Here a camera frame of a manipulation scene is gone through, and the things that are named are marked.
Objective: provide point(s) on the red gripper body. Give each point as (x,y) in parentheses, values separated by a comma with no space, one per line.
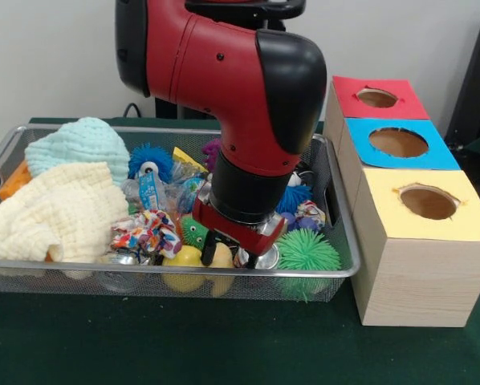
(244,237)

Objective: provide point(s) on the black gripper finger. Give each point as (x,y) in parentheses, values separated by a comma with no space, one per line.
(209,249)
(247,259)

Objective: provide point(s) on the yellow plush duck toy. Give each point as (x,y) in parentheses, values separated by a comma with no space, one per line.
(221,258)

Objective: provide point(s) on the pale yellow cloth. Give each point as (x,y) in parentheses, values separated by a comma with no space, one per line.
(55,216)

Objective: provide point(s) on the mint green cloth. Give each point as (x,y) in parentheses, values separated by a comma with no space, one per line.
(79,148)

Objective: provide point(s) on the wooden box three holes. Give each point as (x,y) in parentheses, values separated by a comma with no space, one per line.
(421,265)

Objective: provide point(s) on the small silver can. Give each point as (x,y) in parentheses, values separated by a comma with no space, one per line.
(268,258)

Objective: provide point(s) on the green spiky ball with eyes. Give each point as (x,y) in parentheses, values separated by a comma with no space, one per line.
(193,231)

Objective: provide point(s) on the yellow ball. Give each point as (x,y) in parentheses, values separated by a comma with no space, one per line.
(182,261)

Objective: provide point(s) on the plain green spiky ball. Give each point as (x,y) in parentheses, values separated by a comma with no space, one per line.
(308,253)

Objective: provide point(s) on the colourful patterned cloth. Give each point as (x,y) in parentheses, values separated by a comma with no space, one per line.
(148,233)

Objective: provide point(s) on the dark blue spiky ball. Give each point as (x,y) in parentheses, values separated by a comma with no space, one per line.
(296,199)

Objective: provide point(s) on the purple spiky toy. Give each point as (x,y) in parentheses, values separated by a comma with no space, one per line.
(212,154)

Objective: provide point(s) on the blue spiky ball with eyes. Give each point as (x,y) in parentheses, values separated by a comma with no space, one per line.
(149,160)

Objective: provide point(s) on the orange plastic block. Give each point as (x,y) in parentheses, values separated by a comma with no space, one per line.
(14,183)

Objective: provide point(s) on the black chair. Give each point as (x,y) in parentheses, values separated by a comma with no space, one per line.
(477,88)

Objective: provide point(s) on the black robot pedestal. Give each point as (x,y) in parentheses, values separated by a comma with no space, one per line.
(288,10)

